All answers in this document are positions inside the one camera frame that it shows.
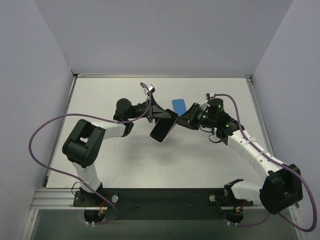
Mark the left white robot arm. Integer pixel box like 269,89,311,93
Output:
62,98,179,207

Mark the pink cased phone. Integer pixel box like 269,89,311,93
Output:
149,108,179,143

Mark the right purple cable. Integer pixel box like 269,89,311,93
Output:
214,92,316,232

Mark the aluminium front rail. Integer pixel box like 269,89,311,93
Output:
29,187,300,211

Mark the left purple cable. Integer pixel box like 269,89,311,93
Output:
28,82,153,224

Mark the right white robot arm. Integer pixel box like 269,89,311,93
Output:
177,98,303,215

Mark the blue phone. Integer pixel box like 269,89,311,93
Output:
172,98,187,116

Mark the purple cable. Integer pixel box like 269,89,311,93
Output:
28,82,153,224
214,92,316,232

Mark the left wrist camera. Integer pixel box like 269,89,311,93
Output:
144,84,155,94

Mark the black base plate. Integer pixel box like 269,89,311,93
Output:
73,188,253,222

